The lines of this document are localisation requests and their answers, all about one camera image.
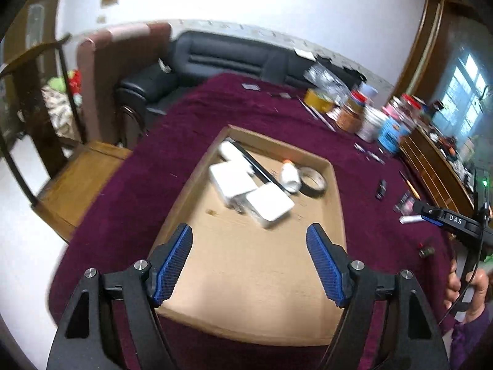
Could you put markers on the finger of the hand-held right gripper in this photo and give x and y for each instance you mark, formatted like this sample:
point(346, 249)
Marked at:
point(421, 210)

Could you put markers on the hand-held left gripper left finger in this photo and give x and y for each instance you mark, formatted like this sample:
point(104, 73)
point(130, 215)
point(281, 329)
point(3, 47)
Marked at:
point(173, 266)

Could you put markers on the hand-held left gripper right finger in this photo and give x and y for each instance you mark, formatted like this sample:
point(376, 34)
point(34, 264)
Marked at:
point(325, 266)

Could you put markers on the white pen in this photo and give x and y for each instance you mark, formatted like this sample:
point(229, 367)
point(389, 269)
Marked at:
point(410, 219)

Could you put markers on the shallow cardboard box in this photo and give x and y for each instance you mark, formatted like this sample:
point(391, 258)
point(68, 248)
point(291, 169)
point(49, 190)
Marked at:
point(250, 269)

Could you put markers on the black tape roll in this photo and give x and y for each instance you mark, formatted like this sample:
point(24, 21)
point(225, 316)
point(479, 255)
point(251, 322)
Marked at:
point(312, 190)

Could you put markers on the white charger with prongs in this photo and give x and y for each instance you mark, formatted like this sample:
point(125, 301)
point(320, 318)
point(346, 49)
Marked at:
point(269, 204)

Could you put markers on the white glue bottle orange cap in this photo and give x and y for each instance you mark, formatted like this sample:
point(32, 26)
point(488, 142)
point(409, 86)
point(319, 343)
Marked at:
point(290, 177)

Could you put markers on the white charger with port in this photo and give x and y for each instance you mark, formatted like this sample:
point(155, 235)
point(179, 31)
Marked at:
point(231, 181)

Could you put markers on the black bar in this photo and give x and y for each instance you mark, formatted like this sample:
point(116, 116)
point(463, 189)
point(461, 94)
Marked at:
point(254, 165)

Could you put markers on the small white adapter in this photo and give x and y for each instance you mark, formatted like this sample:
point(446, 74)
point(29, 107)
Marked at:
point(231, 150)

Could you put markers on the person's right forearm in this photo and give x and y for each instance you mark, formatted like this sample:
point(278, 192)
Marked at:
point(470, 345)

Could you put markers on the person's right hand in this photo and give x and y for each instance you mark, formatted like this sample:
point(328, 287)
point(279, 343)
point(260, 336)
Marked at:
point(452, 285)

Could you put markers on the yellow mechanical pencil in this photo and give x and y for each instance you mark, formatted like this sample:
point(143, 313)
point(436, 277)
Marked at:
point(410, 185)

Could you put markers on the wooden cabinet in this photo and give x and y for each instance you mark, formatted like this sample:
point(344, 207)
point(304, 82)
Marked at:
point(435, 162)

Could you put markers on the clear pencil lead tube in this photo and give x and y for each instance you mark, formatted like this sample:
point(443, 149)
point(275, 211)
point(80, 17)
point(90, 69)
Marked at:
point(375, 157)

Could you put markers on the clear jar blue label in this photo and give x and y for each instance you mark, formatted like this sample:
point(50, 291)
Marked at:
point(391, 135)

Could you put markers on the maroon tablecloth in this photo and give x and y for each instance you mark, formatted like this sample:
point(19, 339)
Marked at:
point(154, 169)

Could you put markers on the white plastic jar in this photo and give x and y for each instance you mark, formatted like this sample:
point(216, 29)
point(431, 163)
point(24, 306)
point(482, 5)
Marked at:
point(371, 123)

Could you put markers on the jar with pink lid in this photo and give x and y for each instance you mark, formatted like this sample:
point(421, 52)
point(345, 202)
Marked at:
point(393, 111)

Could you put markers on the clear jar red lid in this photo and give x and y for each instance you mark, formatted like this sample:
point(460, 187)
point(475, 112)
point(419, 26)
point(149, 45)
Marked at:
point(410, 104)

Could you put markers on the brown jar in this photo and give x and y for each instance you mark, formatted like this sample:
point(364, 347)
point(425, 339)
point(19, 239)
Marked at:
point(349, 117)

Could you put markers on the jar with red lid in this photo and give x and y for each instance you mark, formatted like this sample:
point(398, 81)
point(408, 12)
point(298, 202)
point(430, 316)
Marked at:
point(358, 98)

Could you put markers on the jar with grey lid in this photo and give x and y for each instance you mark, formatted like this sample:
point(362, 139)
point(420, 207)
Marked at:
point(369, 92)

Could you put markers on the thin grey pen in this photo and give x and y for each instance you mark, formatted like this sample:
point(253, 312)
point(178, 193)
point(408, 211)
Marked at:
point(308, 108)
point(325, 121)

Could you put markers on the dark wooden chair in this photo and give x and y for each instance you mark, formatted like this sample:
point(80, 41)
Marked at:
point(77, 177)

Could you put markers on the window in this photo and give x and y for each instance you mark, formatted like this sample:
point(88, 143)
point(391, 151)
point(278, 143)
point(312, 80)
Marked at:
point(462, 84)

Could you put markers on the clear plastic bag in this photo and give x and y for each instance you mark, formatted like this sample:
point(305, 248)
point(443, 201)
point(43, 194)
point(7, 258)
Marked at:
point(327, 79)

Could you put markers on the small grey card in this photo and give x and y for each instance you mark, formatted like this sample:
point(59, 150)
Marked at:
point(282, 94)
point(250, 86)

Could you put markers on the patterned blanket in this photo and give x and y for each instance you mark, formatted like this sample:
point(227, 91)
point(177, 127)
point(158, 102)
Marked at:
point(57, 110)

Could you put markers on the red bag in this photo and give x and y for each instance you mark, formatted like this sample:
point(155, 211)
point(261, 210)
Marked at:
point(75, 81)

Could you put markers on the brown armchair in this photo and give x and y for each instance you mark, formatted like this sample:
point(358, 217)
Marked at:
point(111, 65)

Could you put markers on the black leather sofa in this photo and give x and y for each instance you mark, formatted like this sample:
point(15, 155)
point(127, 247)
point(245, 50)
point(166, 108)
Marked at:
point(223, 57)

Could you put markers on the green cloth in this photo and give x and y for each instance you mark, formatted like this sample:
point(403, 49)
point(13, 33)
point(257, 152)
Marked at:
point(57, 83)

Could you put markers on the wooden glass door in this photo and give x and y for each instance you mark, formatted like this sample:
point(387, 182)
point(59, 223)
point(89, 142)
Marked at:
point(23, 46)

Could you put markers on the wooden door frame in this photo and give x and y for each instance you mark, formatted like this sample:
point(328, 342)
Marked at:
point(423, 27)

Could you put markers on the wall switch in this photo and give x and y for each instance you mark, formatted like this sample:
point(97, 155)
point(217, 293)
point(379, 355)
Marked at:
point(101, 19)

